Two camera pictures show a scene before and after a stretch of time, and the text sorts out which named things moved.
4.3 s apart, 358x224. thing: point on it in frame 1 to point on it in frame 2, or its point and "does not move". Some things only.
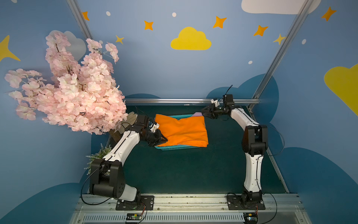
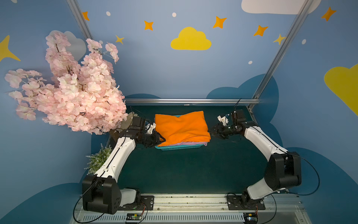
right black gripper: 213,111 to 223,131
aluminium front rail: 190,208 does not move
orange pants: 189,131 does not move
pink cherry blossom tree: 84,98 does not move
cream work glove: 131,118 does not move
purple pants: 197,114 to 190,143
